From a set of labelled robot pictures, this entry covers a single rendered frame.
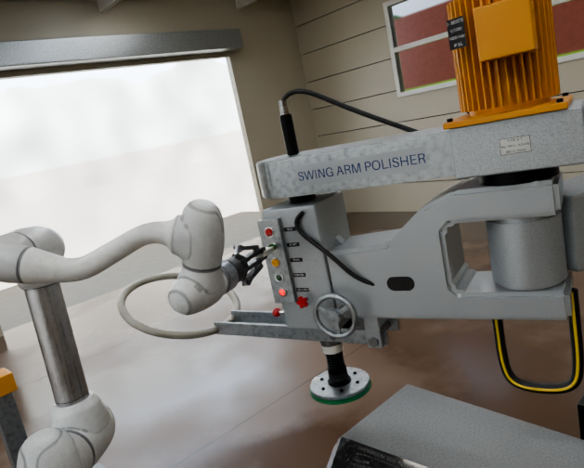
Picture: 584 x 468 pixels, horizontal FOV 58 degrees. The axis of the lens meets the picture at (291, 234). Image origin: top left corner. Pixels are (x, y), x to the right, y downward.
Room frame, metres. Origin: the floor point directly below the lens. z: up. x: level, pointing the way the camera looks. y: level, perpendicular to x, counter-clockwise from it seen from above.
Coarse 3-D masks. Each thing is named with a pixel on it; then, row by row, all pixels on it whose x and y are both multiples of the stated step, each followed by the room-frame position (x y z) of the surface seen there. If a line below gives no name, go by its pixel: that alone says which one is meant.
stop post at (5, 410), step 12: (0, 372) 2.11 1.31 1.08; (0, 384) 2.05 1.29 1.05; (12, 384) 2.08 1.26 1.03; (0, 396) 2.04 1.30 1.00; (12, 396) 2.09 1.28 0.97; (0, 408) 2.05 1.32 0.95; (12, 408) 2.08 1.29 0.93; (0, 420) 2.04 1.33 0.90; (12, 420) 2.07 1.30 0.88; (0, 432) 2.07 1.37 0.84; (12, 432) 2.06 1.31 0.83; (24, 432) 2.09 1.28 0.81; (12, 444) 2.05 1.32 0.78; (12, 456) 2.04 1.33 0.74
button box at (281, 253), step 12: (264, 228) 1.67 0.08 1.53; (276, 228) 1.65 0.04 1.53; (264, 240) 1.68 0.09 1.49; (276, 240) 1.66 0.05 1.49; (276, 252) 1.66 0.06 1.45; (288, 264) 1.65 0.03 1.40; (288, 276) 1.65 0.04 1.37; (276, 288) 1.68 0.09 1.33; (288, 288) 1.65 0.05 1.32; (276, 300) 1.68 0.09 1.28; (288, 300) 1.66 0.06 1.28
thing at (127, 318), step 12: (156, 276) 2.25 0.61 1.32; (168, 276) 2.27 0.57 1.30; (132, 288) 2.14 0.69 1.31; (120, 300) 2.02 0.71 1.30; (120, 312) 1.95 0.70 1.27; (132, 324) 1.89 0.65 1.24; (144, 324) 1.88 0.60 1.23; (156, 336) 1.85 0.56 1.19; (168, 336) 1.84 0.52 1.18; (180, 336) 1.85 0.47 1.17; (192, 336) 1.86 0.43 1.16; (204, 336) 1.88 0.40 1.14
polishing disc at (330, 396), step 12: (324, 372) 1.82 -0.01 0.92; (348, 372) 1.78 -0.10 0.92; (360, 372) 1.76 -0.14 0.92; (312, 384) 1.75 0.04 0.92; (324, 384) 1.73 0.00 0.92; (336, 384) 1.70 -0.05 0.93; (348, 384) 1.70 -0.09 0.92; (360, 384) 1.68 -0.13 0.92; (312, 396) 1.70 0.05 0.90; (324, 396) 1.65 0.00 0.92; (336, 396) 1.63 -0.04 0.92; (348, 396) 1.63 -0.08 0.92; (360, 396) 1.64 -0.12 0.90
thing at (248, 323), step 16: (240, 320) 1.99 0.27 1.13; (256, 320) 1.95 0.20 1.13; (272, 320) 1.92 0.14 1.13; (384, 320) 1.68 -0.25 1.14; (256, 336) 1.82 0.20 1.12; (272, 336) 1.79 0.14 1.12; (288, 336) 1.75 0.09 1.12; (304, 336) 1.72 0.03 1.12; (320, 336) 1.68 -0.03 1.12; (352, 336) 1.62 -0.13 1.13; (384, 336) 1.56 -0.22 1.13
